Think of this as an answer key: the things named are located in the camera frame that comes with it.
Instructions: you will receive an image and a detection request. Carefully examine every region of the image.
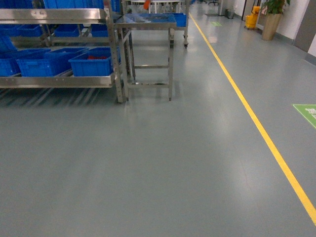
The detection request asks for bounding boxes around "green potted plant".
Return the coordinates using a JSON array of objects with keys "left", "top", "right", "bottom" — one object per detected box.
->
[{"left": 261, "top": 0, "right": 291, "bottom": 15}]

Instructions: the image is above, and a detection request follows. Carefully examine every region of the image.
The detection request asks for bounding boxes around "red parts pile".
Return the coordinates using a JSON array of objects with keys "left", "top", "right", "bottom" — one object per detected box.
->
[{"left": 88, "top": 55, "right": 108, "bottom": 60}]

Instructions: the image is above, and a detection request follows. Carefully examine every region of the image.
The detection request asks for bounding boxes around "yellow mop bucket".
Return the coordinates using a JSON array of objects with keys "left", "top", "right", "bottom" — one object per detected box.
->
[{"left": 244, "top": 6, "right": 260, "bottom": 30}]

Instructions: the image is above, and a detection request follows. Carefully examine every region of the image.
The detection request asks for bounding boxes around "empty blue bin middle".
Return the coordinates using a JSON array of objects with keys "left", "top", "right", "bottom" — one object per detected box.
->
[{"left": 16, "top": 47, "right": 88, "bottom": 77}]

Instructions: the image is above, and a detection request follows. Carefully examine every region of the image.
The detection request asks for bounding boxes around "steel shelf rack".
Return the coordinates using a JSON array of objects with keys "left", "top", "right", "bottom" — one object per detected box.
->
[{"left": 0, "top": 0, "right": 127, "bottom": 103}]

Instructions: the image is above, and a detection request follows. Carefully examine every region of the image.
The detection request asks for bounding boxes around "blue bin left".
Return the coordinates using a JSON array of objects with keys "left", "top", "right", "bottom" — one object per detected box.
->
[{"left": 0, "top": 48, "right": 51, "bottom": 77}]

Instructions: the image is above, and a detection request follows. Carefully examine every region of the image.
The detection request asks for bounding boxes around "small steel side table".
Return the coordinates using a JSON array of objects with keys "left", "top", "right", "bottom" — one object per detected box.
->
[{"left": 115, "top": 13, "right": 176, "bottom": 100}]

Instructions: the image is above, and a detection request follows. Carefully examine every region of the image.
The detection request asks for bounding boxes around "blue bin with red parts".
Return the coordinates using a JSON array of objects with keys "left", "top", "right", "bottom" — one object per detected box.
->
[{"left": 68, "top": 47, "right": 114, "bottom": 77}]

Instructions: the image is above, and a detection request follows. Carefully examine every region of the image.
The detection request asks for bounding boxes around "tan planter pot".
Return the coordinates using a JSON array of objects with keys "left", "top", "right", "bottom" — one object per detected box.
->
[{"left": 262, "top": 14, "right": 282, "bottom": 40}]

